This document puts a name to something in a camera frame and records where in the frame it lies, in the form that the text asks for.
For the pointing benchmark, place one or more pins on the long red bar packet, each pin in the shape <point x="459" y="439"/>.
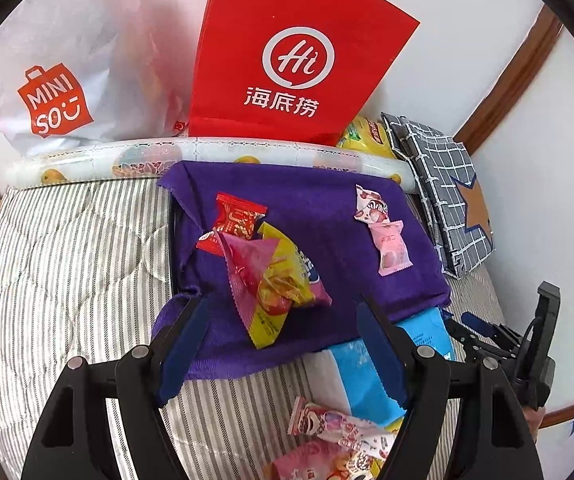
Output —
<point x="337" y="422"/>

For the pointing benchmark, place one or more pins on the checked cloth with star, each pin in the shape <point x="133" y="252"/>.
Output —
<point x="442" y="170"/>

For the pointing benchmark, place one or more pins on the purple cloth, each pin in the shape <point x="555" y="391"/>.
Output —
<point x="317" y="240"/>

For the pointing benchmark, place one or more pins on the red and white packet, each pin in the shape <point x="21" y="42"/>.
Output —
<point x="209" y="243"/>

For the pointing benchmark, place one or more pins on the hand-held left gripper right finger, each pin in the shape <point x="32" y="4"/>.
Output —
<point x="382" y="355"/>

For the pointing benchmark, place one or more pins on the wooden door frame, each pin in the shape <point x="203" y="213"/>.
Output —
<point x="517" y="75"/>

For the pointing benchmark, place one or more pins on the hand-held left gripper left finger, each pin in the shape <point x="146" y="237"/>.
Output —
<point x="182" y="355"/>

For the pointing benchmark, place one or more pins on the red candy packet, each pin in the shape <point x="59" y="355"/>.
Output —
<point x="237" y="215"/>

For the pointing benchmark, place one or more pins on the striped quilted mat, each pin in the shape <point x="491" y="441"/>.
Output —
<point x="67" y="270"/>

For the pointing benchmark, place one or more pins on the white plastic shopping bag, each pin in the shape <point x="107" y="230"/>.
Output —
<point x="92" y="35"/>

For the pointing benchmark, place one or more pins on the yellow and pink packet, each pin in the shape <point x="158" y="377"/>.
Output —
<point x="277" y="300"/>

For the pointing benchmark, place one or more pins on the red paper bag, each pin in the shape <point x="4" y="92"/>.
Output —
<point x="247" y="20"/>

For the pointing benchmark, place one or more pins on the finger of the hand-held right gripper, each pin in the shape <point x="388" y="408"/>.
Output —
<point x="477" y="324"/>
<point x="472" y="345"/>

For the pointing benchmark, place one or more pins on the rolled patterned mat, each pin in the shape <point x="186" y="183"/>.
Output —
<point x="92" y="165"/>

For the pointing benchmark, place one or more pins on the wooden baseboard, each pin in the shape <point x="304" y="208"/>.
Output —
<point x="567" y="414"/>

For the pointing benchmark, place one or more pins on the yellow crisp bag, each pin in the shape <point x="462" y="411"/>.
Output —
<point x="362" y="137"/>

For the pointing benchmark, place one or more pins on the blue tissue pack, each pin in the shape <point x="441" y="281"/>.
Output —
<point x="357" y="380"/>

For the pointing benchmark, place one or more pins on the yellow triangular packet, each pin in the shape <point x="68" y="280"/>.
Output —
<point x="393" y="426"/>

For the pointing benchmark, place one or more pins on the pink strawberry print packet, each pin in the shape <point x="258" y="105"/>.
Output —
<point x="369" y="207"/>

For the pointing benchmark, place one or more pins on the pale pink white packet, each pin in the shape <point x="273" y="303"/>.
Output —
<point x="307" y="465"/>

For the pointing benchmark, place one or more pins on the small pink packet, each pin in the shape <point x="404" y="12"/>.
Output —
<point x="392" y="252"/>

